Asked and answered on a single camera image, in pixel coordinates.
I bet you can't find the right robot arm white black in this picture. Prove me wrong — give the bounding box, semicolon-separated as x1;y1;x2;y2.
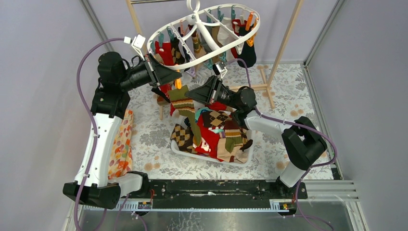
185;76;327;198

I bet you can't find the floral grey table mat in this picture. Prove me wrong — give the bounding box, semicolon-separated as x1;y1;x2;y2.
128;64;320;180

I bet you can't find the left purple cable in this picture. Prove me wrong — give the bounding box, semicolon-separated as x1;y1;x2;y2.
73;38;132;231

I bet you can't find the purple cable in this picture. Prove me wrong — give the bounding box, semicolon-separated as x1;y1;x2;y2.
227;57;339;231
73;38;132;231

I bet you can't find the patchwork brown green sock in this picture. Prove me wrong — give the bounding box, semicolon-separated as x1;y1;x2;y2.
217;120;253;164

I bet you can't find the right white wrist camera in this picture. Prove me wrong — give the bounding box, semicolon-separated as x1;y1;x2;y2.
212;62;228;79

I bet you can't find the wooden drying rack frame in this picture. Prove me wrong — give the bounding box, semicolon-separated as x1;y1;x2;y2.
146;0;304;109

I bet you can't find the red snowflake christmas sock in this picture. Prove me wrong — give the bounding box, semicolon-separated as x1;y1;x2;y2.
157;83;175;116

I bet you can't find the white laundry basket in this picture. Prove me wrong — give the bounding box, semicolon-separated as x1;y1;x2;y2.
170;104;254;167

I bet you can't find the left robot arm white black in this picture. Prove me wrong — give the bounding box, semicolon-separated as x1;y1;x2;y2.
63;51;182;209

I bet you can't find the red hanging sock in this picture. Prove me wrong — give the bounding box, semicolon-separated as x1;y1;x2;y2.
154;41;174;66

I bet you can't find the red santa sock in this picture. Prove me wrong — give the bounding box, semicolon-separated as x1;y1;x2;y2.
193;115;224;159

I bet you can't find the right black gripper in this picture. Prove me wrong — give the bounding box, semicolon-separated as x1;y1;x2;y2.
185;76;240;110

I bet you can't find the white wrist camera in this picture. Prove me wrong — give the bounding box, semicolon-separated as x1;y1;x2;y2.
123;34;146;60
212;62;228;79

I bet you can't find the red sock behind basket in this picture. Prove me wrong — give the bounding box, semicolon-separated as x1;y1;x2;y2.
205;102;227;111

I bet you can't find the olive striped long sock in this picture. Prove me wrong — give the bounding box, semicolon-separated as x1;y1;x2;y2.
168;85;202;147

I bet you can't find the dark navy sock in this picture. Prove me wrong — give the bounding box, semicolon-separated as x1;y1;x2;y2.
237;25;256;68

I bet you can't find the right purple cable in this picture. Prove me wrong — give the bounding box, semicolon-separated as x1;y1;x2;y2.
227;57;339;231

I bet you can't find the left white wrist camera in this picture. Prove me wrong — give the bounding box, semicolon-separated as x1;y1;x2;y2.
123;34;146;60

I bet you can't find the white round clip hanger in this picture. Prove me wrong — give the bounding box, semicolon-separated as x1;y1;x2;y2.
147;0;260;70

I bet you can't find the dark brown argyle sock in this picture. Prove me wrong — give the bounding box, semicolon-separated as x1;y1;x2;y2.
201;111;232;128

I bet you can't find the orange leaf patterned cloth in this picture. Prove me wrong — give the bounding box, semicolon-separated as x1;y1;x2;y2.
108;109;133;180

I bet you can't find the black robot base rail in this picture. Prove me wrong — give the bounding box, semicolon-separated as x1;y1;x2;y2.
129;180;308;209

